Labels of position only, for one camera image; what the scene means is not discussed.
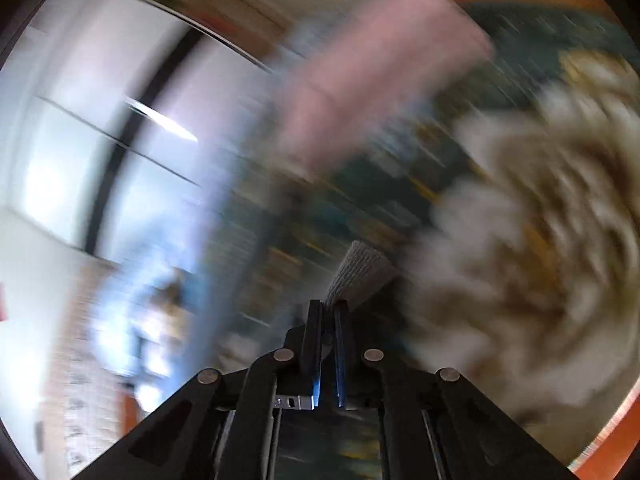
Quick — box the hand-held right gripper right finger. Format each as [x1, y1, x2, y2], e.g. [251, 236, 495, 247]
[334, 300, 576, 480]

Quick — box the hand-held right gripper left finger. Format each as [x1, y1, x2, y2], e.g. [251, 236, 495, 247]
[75, 300, 324, 480]

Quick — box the grey fleece sweater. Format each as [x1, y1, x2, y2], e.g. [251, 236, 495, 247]
[325, 240, 401, 311]

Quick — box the light blue floral pillow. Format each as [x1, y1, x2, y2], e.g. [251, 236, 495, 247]
[95, 240, 211, 411]

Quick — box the beige quilted headboard cover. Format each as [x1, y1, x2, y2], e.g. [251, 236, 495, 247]
[35, 260, 146, 471]

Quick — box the teal floral blanket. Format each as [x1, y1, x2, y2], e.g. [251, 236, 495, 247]
[200, 0, 640, 461]

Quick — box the pink folded cloth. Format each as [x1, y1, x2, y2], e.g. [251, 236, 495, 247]
[277, 0, 496, 168]

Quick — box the white wardrobe with black stripe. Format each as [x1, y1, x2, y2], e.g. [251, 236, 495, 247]
[0, 0, 281, 271]

